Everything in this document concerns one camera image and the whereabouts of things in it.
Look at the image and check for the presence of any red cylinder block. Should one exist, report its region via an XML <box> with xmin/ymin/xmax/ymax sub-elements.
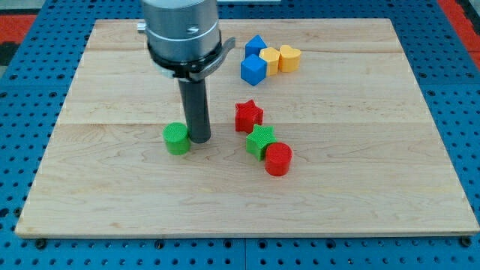
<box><xmin>265</xmin><ymin>142</ymin><xmax>293</xmax><ymax>176</ymax></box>

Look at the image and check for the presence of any blue cube block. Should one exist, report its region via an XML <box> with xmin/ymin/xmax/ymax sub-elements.
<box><xmin>240</xmin><ymin>54</ymin><xmax>267</xmax><ymax>86</ymax></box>

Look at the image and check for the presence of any green cylinder block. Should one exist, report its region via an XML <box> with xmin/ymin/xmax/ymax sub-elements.
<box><xmin>163</xmin><ymin>122</ymin><xmax>191</xmax><ymax>155</ymax></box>

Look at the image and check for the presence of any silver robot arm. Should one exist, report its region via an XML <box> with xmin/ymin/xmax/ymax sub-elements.
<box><xmin>138</xmin><ymin>0</ymin><xmax>236</xmax><ymax>82</ymax></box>

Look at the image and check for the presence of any blue pentagon block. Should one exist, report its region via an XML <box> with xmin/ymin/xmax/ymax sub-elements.
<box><xmin>244</xmin><ymin>35</ymin><xmax>267</xmax><ymax>58</ymax></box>

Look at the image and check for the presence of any yellow heart block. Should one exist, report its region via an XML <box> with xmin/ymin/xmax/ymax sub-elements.
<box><xmin>279</xmin><ymin>45</ymin><xmax>302</xmax><ymax>73</ymax></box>

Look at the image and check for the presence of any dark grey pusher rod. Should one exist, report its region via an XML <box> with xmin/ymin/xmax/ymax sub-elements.
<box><xmin>178</xmin><ymin>79</ymin><xmax>211</xmax><ymax>143</ymax></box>

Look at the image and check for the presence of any red star block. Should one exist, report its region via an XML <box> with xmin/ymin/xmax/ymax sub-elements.
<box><xmin>235</xmin><ymin>99</ymin><xmax>264</xmax><ymax>134</ymax></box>

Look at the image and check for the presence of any yellow hexagon block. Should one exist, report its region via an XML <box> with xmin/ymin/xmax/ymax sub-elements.
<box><xmin>259</xmin><ymin>47</ymin><xmax>280</xmax><ymax>77</ymax></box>

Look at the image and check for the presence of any wooden board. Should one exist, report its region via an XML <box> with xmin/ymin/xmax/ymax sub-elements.
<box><xmin>16</xmin><ymin>19</ymin><xmax>479</xmax><ymax>239</ymax></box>

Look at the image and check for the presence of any green star block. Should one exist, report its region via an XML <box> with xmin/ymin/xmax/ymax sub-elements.
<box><xmin>246</xmin><ymin>124</ymin><xmax>277</xmax><ymax>161</ymax></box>

